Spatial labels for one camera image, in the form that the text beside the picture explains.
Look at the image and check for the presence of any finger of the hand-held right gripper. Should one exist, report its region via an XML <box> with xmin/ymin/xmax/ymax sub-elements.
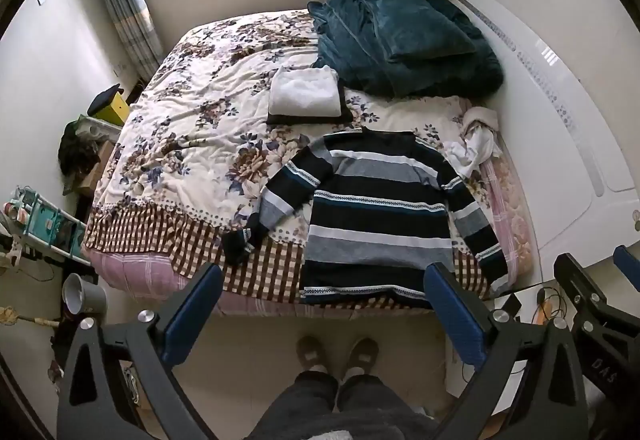
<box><xmin>553</xmin><ymin>252</ymin><xmax>608</xmax><ymax>321</ymax></box>
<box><xmin>613</xmin><ymin>244</ymin><xmax>640</xmax><ymax>278</ymax></box>

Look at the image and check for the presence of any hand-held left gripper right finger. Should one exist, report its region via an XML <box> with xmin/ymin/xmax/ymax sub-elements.
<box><xmin>424</xmin><ymin>263</ymin><xmax>587</xmax><ymax>440</ymax></box>

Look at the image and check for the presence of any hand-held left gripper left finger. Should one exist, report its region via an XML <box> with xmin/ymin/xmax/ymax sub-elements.
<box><xmin>56</xmin><ymin>263</ymin><xmax>224</xmax><ymax>440</ymax></box>

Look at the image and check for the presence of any striped knit sweater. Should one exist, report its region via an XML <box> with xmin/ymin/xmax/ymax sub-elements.
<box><xmin>222</xmin><ymin>126</ymin><xmax>510</xmax><ymax>308</ymax></box>

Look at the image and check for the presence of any dark clothes pile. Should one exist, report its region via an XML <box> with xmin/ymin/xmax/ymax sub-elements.
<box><xmin>57</xmin><ymin>119</ymin><xmax>103</xmax><ymax>195</ymax></box>

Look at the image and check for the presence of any white bedside table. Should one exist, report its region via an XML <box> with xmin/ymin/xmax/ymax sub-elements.
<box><xmin>444</xmin><ymin>286</ymin><xmax>571</xmax><ymax>417</ymax></box>

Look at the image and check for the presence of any person's right slipper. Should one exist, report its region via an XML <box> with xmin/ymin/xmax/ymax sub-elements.
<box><xmin>343</xmin><ymin>337</ymin><xmax>380</xmax><ymax>376</ymax></box>

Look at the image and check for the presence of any person's slipper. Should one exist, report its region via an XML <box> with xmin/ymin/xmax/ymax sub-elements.
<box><xmin>295</xmin><ymin>336</ymin><xmax>337</xmax><ymax>375</ymax></box>
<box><xmin>343</xmin><ymin>337</ymin><xmax>380</xmax><ymax>376</ymax></box>

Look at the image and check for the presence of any grey bucket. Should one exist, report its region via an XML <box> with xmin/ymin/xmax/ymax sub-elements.
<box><xmin>62</xmin><ymin>273</ymin><xmax>109</xmax><ymax>317</ymax></box>

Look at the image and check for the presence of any person's left slipper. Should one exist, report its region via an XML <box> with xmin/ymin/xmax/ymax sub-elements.
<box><xmin>295</xmin><ymin>336</ymin><xmax>337</xmax><ymax>375</ymax></box>

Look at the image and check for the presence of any teal storage rack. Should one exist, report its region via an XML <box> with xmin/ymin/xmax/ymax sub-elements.
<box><xmin>7</xmin><ymin>186</ymin><xmax>92</xmax><ymax>267</ymax></box>

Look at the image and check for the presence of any white crumpled cloth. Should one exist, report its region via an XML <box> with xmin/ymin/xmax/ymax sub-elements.
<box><xmin>446</xmin><ymin>106</ymin><xmax>501</xmax><ymax>179</ymax></box>

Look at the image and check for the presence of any floral checked blanket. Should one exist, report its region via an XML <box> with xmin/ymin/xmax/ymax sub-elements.
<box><xmin>82</xmin><ymin>10</ymin><xmax>506</xmax><ymax>303</ymax></box>

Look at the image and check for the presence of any white headboard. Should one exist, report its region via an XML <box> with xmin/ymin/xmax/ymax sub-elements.
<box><xmin>444</xmin><ymin>0</ymin><xmax>640</xmax><ymax>271</ymax></box>

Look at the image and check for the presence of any yellow box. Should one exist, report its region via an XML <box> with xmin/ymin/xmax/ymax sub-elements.
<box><xmin>89</xmin><ymin>84</ymin><xmax>132</xmax><ymax>125</ymax></box>

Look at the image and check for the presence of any white folded cloth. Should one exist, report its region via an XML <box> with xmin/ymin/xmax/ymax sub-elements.
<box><xmin>268</xmin><ymin>65</ymin><xmax>343</xmax><ymax>117</ymax></box>

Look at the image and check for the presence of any teal quilt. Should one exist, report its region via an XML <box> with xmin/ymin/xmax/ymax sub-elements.
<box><xmin>307</xmin><ymin>0</ymin><xmax>504</xmax><ymax>99</ymax></box>

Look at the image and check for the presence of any teal pillow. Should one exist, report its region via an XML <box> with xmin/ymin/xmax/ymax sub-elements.
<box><xmin>353</xmin><ymin>0</ymin><xmax>477</xmax><ymax>61</ymax></box>

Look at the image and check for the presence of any green striped curtain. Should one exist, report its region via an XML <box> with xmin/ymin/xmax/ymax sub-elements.
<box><xmin>80</xmin><ymin>0</ymin><xmax>165</xmax><ymax>84</ymax></box>

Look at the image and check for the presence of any black table cable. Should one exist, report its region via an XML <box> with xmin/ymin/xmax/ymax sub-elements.
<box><xmin>536</xmin><ymin>287</ymin><xmax>568</xmax><ymax>323</ymax></box>

